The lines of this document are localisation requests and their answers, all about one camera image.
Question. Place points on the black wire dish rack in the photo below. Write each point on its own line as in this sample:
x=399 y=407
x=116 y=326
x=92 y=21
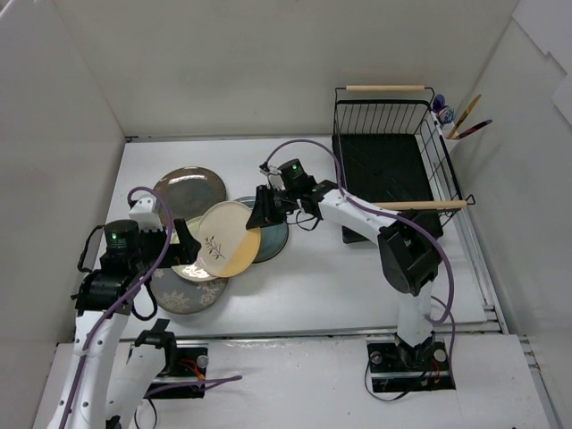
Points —
x=390 y=145

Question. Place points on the blue-grey ceramic plate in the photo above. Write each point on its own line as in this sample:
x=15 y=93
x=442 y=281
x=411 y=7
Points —
x=273 y=240

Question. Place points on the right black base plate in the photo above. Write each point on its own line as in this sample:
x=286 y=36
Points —
x=389 y=376

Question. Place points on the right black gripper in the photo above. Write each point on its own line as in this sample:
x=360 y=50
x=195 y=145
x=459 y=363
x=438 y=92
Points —
x=272 y=205

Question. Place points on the brown speckled plate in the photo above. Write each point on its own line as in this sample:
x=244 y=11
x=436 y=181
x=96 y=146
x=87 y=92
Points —
x=190 y=191

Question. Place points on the grey reindeer plate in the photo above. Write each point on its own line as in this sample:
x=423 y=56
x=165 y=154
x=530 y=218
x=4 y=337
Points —
x=179 y=296

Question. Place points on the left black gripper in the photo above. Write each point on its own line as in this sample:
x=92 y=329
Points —
x=169 y=248

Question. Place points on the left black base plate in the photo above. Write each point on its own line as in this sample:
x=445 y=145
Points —
x=190 y=360

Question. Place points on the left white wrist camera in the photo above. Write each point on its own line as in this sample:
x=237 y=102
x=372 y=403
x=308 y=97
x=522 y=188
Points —
x=145 y=212

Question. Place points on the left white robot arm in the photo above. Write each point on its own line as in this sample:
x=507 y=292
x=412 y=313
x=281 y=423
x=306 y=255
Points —
x=91 y=396

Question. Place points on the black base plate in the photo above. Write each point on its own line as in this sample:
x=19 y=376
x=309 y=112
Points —
x=389 y=376
x=190 y=360

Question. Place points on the cream and yellow plate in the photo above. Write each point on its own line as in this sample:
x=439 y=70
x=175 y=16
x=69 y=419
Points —
x=227 y=247

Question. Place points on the purple utensil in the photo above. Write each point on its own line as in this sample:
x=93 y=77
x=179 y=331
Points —
x=473 y=129

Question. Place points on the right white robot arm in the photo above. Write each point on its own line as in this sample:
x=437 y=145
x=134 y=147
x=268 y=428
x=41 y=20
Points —
x=408 y=258

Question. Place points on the pale green plate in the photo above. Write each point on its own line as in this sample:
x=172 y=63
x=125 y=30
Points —
x=196 y=272

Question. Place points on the blue patterned utensil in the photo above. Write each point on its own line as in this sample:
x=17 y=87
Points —
x=443 y=112

